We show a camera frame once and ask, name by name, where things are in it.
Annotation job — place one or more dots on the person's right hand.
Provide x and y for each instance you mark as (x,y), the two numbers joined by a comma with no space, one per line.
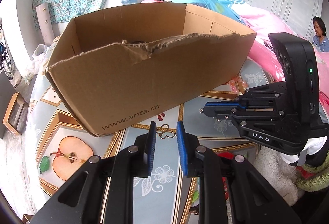
(313,148)

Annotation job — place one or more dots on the pink floral quilt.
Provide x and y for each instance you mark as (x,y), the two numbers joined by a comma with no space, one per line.
(259,26)

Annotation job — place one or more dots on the fruit print tablecloth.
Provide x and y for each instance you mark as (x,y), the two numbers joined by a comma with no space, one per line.
(164,188)

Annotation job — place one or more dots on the brown cardboard box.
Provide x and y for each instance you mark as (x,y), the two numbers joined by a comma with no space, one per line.
(115,90)

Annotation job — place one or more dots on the wooden frame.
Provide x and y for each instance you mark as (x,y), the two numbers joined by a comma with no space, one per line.
(9,108)

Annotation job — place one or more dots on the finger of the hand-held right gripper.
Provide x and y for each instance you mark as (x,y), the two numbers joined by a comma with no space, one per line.
(264,94)
(257,115)

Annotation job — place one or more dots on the white plush toy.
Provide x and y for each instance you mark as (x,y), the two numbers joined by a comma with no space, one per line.
(272,172)

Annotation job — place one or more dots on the wheelchair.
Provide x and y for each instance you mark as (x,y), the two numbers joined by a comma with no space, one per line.
(6,62)

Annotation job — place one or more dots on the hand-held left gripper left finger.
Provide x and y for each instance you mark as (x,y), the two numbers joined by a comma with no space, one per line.
(152,147)

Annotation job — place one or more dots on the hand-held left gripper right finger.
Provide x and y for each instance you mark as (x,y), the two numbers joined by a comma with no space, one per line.
(182,147)

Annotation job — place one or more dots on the white plastic bag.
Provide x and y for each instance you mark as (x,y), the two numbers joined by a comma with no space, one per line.
(38,54)

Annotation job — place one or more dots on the white paper roll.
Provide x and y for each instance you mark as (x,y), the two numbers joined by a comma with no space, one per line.
(45,23)

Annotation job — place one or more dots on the dark cabinet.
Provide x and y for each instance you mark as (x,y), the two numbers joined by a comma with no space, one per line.
(5,90)

